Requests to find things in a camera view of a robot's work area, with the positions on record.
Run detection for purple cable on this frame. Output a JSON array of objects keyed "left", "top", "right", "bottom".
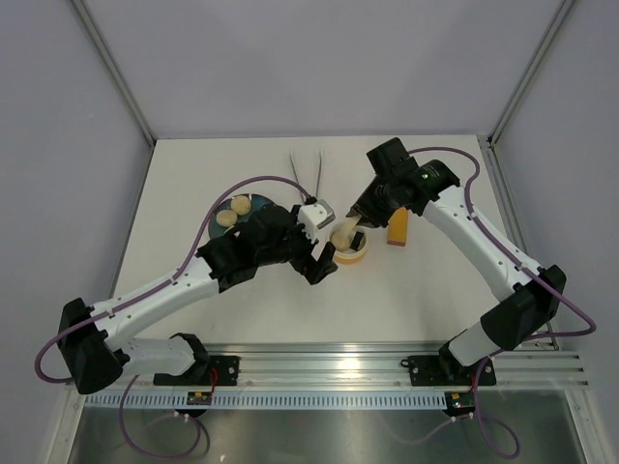
[
  {"left": 386, "top": 146, "right": 597, "bottom": 458},
  {"left": 36, "top": 174, "right": 310, "bottom": 458}
]

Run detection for metal serving tongs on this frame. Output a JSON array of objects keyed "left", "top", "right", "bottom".
[{"left": 289, "top": 149, "right": 324, "bottom": 201}]

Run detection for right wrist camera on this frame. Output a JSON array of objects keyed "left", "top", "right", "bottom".
[{"left": 367, "top": 137, "right": 409, "bottom": 179}]

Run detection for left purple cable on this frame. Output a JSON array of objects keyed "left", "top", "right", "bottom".
[{"left": 36, "top": 174, "right": 310, "bottom": 458}]

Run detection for steamed bun swirl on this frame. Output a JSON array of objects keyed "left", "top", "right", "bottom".
[{"left": 330, "top": 231, "right": 351, "bottom": 252}]

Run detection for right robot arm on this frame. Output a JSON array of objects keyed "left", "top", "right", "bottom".
[{"left": 348, "top": 160, "right": 567, "bottom": 383}]

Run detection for white slotted cable duct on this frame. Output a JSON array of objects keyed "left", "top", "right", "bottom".
[{"left": 85, "top": 390, "right": 447, "bottom": 411}]

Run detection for aluminium frame rail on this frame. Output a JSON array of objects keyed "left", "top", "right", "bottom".
[{"left": 65, "top": 341, "right": 589, "bottom": 392}]

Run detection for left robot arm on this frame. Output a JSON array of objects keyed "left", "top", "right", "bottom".
[{"left": 57, "top": 200, "right": 338, "bottom": 394}]

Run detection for yellow rectangular cutlery case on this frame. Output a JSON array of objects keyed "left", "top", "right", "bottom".
[{"left": 387, "top": 208, "right": 409, "bottom": 247}]

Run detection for sushi roll cucumber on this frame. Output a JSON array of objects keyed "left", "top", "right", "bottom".
[{"left": 350, "top": 231, "right": 366, "bottom": 251}]

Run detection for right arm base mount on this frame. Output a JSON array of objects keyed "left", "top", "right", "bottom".
[{"left": 399, "top": 347, "right": 497, "bottom": 388}]

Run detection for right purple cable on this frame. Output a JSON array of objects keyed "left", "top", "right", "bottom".
[{"left": 386, "top": 146, "right": 597, "bottom": 458}]

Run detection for plain steamed bun left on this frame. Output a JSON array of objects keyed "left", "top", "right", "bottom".
[{"left": 216, "top": 209, "right": 238, "bottom": 229}]

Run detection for blue ceramic plate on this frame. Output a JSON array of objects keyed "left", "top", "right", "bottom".
[{"left": 208, "top": 193, "right": 273, "bottom": 238}]

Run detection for cream round lid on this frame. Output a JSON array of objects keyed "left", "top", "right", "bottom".
[{"left": 337, "top": 215, "right": 362, "bottom": 240}]

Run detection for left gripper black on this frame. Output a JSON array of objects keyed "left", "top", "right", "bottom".
[{"left": 256, "top": 206, "right": 337, "bottom": 284}]

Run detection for yellow round lunch box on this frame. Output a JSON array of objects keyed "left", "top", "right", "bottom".
[{"left": 334, "top": 226, "right": 369, "bottom": 265}]

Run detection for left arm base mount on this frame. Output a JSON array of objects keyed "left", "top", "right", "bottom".
[{"left": 153, "top": 334, "right": 240, "bottom": 387}]

